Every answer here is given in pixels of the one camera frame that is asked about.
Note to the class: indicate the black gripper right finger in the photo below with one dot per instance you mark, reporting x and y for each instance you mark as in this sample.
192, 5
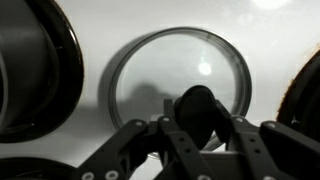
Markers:
266, 150

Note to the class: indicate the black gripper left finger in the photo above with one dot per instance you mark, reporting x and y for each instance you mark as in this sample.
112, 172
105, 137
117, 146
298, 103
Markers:
140, 150

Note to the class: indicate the glass lid with black knob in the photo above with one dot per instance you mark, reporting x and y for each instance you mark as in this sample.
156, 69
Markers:
186, 60

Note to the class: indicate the black coil stove burner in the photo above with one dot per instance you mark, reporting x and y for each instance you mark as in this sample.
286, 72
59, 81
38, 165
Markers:
287, 100
33, 170

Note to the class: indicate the white electric stove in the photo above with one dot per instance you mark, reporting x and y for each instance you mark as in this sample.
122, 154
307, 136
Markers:
100, 20

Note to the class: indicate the black frying pan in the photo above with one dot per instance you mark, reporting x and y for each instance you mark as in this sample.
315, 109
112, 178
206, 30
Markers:
311, 110

